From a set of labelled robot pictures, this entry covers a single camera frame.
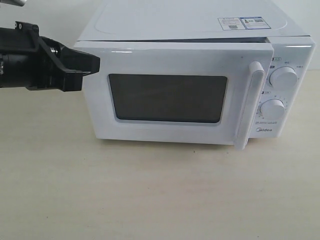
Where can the lower white control knob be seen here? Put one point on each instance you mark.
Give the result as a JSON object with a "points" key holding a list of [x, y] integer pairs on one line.
{"points": [[272, 109]]}

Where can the white microwave door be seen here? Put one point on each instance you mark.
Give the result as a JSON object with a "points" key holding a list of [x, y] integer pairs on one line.
{"points": [[203, 93]]}

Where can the white microwave oven body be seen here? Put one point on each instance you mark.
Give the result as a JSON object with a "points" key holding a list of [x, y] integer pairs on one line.
{"points": [[196, 21]]}

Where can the upper white control knob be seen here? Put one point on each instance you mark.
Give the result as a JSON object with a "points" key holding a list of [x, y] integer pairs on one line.
{"points": [[283, 78]]}

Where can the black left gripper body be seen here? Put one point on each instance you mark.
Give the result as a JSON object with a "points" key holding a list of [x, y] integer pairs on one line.
{"points": [[27, 58]]}

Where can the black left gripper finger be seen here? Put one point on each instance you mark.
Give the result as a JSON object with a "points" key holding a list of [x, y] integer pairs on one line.
{"points": [[72, 81], [81, 61]]}

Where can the white and blue label sticker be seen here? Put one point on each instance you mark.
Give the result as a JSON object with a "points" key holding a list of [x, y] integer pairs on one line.
{"points": [[243, 23]]}

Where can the white control knob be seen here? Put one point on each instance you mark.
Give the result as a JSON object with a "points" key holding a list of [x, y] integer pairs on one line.
{"points": [[283, 78], [272, 109]]}

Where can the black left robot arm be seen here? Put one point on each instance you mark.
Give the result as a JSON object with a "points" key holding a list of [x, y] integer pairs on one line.
{"points": [[29, 60]]}

